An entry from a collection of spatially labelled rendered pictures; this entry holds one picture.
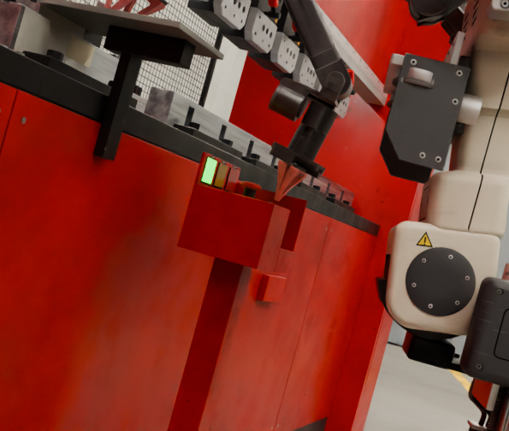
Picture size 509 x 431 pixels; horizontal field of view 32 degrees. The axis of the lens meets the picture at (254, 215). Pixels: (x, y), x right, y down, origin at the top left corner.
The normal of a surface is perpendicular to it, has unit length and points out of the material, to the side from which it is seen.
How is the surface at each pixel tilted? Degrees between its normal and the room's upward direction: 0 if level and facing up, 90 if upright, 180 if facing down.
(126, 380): 90
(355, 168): 90
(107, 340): 90
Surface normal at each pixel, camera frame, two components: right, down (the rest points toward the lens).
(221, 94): 0.07, 0.00
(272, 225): 0.91, 0.25
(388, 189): -0.34, -0.11
